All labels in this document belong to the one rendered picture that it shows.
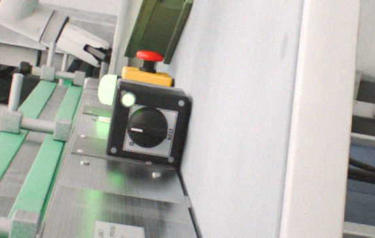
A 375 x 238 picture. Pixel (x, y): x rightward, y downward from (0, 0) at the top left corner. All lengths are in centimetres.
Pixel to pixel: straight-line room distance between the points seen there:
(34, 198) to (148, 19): 51
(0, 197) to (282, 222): 40
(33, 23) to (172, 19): 60
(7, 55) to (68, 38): 89
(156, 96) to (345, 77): 50
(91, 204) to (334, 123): 33
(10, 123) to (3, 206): 33
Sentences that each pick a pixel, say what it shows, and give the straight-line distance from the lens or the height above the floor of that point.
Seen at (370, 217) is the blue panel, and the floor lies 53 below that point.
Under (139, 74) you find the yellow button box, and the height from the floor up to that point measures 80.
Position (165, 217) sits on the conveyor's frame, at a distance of 76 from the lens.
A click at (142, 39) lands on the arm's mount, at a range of 136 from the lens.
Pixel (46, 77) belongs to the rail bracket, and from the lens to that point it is 171.
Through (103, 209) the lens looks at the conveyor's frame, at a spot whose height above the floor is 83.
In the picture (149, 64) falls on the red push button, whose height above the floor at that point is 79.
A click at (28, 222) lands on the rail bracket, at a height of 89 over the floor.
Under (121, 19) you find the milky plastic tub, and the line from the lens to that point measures 174.
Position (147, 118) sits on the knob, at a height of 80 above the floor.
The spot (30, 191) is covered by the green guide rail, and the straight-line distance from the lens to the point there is 85.
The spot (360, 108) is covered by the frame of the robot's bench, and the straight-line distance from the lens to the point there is 215.
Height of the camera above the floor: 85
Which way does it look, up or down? 7 degrees down
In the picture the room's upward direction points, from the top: 80 degrees counter-clockwise
